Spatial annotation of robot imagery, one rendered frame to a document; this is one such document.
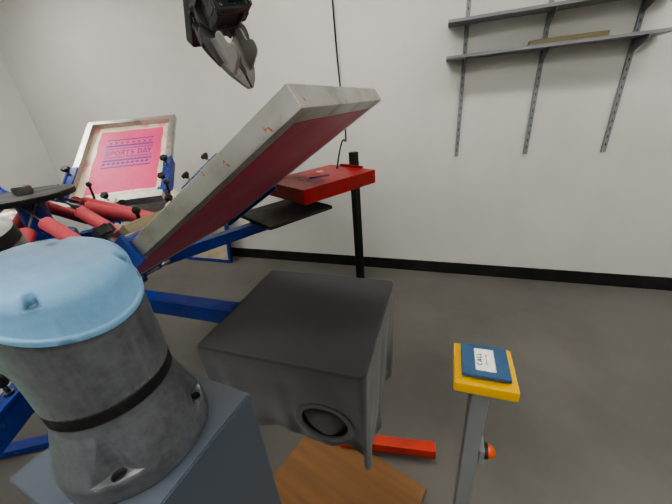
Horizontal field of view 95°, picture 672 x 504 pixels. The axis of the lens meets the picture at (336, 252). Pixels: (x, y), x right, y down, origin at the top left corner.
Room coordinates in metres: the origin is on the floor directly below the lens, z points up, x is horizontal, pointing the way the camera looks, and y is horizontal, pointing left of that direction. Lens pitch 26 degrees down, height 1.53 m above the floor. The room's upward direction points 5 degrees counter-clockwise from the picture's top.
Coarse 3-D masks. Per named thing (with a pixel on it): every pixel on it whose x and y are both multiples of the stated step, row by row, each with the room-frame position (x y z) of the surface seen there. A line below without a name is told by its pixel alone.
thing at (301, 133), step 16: (304, 128) 0.60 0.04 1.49; (320, 128) 0.71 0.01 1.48; (272, 144) 0.53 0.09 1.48; (288, 144) 0.62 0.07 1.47; (304, 144) 0.76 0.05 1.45; (256, 160) 0.55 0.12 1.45; (272, 160) 0.66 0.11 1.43; (240, 176) 0.58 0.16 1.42; (256, 176) 0.70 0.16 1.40; (224, 192) 0.61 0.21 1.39; (240, 192) 0.74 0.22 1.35; (208, 208) 0.64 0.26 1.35; (224, 208) 0.80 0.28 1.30; (192, 224) 0.68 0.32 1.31; (208, 224) 0.86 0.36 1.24; (176, 240) 0.72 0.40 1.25; (160, 256) 0.78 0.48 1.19
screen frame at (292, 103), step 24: (288, 96) 0.47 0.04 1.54; (312, 96) 0.53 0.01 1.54; (336, 96) 0.63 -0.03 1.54; (360, 96) 0.80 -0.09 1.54; (264, 120) 0.48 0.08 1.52; (288, 120) 0.47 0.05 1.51; (240, 144) 0.50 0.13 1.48; (264, 144) 0.49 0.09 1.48; (216, 168) 0.52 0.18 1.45; (240, 168) 0.52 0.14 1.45; (192, 192) 0.54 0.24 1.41; (216, 192) 0.56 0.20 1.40; (168, 216) 0.57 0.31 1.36; (144, 240) 0.60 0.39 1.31
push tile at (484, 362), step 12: (468, 348) 0.56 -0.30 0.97; (480, 348) 0.55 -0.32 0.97; (492, 348) 0.55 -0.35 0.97; (468, 360) 0.52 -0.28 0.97; (480, 360) 0.52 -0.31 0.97; (492, 360) 0.51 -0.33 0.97; (504, 360) 0.51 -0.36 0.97; (468, 372) 0.49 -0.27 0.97; (480, 372) 0.48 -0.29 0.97; (492, 372) 0.48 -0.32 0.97; (504, 372) 0.48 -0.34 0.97
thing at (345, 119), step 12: (336, 120) 0.77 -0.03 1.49; (348, 120) 0.91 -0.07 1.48; (324, 132) 0.81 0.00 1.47; (336, 132) 0.97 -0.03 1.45; (312, 144) 0.85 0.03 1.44; (300, 156) 0.90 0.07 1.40; (288, 168) 0.96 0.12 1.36; (264, 180) 0.84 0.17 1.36; (276, 180) 1.03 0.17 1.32; (252, 192) 0.89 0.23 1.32; (264, 192) 1.12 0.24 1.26; (240, 204) 0.95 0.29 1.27; (228, 216) 1.03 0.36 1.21; (216, 228) 1.11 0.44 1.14; (192, 240) 0.94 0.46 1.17
